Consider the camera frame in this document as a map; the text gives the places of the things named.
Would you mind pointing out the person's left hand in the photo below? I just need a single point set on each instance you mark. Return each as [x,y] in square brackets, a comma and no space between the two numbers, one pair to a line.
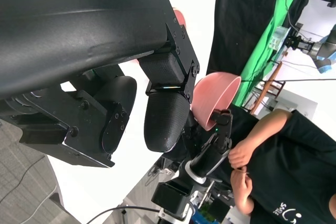
[241,183]

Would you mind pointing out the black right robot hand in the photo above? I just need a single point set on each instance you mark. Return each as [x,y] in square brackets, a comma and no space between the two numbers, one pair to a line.
[207,153]

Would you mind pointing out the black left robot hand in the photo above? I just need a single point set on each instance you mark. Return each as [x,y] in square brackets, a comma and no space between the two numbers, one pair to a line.
[78,24]

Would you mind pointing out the person's right hand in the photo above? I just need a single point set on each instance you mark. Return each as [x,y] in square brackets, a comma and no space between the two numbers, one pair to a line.
[242,155]

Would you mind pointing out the pink plastic bowl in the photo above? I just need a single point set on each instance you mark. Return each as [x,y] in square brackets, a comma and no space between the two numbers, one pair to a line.
[180,19]
[134,62]
[212,93]

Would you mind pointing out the person's left forearm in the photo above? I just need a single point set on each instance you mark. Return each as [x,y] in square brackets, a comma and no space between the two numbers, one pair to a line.
[244,204]

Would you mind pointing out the person's right forearm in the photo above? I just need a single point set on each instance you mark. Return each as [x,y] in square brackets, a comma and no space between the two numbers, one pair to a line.
[267,129]

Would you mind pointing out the silver blue industrial robot arm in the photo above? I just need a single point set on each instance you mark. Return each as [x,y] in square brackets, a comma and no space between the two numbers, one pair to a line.
[325,48]

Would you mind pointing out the black equipment box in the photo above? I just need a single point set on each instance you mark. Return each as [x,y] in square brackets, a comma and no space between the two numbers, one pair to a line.
[219,211]

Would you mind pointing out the person in black shirt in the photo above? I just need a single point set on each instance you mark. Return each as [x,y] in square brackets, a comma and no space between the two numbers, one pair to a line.
[302,169]

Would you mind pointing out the grey cabinet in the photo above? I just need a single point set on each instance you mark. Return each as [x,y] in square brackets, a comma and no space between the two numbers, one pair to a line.
[296,100]

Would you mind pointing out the brown wooden chair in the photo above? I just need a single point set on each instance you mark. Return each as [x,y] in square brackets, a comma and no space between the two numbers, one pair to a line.
[273,76]

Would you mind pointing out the green screen cloth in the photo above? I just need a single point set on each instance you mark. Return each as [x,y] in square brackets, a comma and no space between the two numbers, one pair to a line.
[262,51]

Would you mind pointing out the clear plastic box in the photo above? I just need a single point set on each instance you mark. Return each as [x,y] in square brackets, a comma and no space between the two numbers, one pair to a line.
[278,39]

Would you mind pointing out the black backdrop curtain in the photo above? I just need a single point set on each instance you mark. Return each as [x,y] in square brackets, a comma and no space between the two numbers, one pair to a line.
[236,24]

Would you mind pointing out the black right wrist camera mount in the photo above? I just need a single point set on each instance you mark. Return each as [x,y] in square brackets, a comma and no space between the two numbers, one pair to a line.
[170,197]

